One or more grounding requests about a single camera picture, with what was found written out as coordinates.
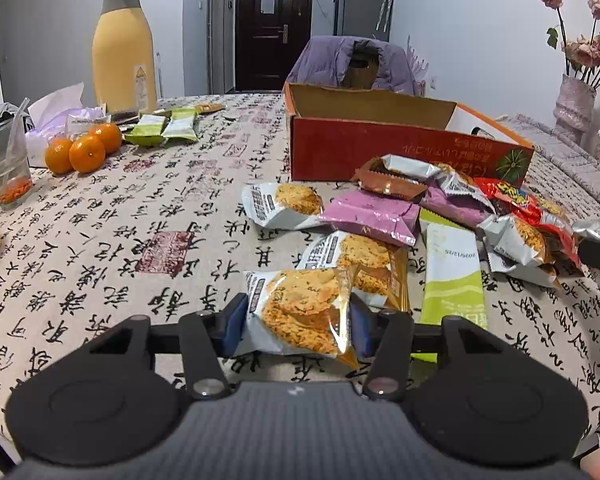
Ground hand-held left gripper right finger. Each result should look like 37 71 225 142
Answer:
349 304 511 403

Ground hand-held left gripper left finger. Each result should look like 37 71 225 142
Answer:
87 292 251 401

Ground clear cookie snack packet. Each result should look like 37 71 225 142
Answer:
477 214 563 288
242 266 361 368

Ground brown edged cookie snack packet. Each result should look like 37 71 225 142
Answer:
296 231 411 313

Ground red snack packet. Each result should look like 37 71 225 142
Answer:
475 177 583 273

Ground red cardboard box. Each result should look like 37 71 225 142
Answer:
284 82 536 188

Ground silver foil snack packet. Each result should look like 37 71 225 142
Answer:
572 217 600 248

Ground green white long snack packet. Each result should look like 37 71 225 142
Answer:
411 208 488 363

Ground grey quilted cushion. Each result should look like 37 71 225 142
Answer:
500 115 600 191

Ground silver barcode snack packet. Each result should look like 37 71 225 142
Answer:
432 162 496 213

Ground pink glitter vase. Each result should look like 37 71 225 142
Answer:
554 74 597 143

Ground dried pink roses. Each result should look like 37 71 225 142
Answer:
536 0 600 91

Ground pile of small sachets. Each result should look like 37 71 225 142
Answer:
66 105 141 138

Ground wooden chair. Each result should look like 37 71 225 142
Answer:
341 52 381 90

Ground dark brown door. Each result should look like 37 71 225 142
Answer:
235 0 314 93

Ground white purple plastic bag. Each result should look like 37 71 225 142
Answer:
25 82 113 168

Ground clear plastic bag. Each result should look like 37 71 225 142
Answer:
0 100 33 211

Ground yellow thermos jug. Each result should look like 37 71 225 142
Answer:
91 0 159 113

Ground grey refrigerator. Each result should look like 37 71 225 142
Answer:
334 0 395 43

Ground pink wall decoration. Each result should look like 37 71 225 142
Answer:
405 35 431 96

